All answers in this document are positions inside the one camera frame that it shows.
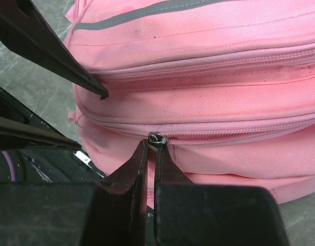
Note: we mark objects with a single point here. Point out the pink student backpack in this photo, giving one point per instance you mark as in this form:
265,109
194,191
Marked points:
229,84

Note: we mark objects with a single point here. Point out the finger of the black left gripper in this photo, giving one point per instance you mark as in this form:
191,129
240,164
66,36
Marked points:
15,135
24,31

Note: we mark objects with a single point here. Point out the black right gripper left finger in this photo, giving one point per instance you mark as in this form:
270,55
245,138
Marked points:
122,202

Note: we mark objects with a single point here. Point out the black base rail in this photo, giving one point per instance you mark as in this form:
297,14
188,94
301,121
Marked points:
38,150

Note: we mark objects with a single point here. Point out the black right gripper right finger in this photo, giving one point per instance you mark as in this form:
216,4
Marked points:
169,179

